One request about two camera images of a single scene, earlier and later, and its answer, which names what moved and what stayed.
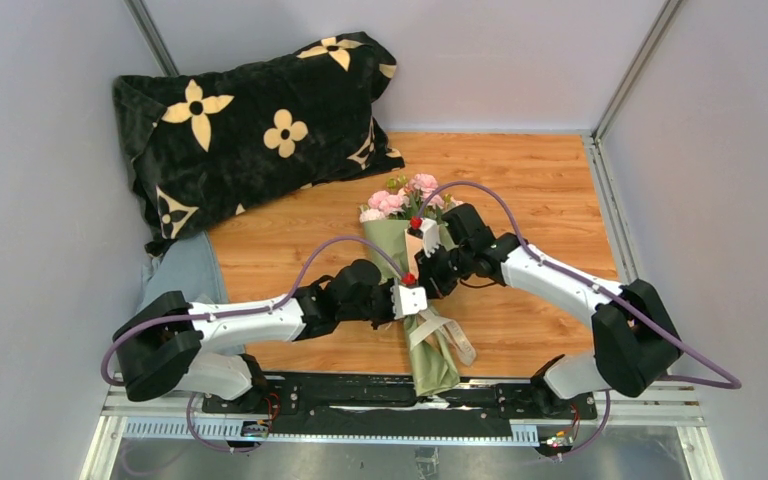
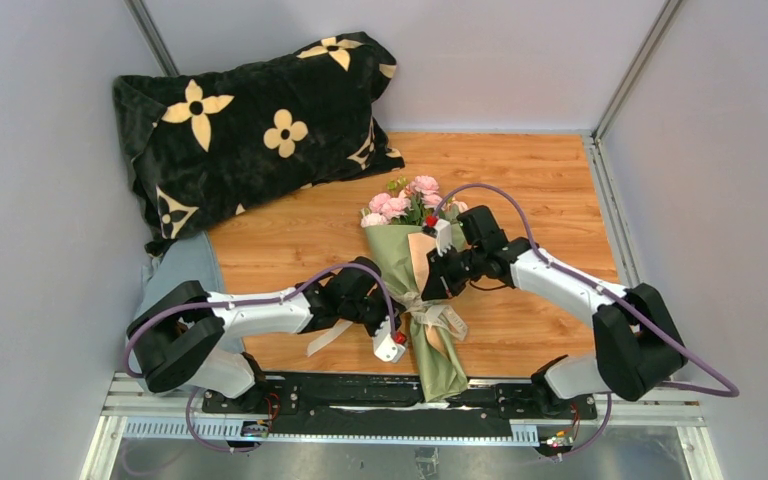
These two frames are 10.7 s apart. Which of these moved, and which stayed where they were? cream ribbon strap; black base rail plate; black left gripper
Moved: cream ribbon strap
Stayed: black base rail plate; black left gripper
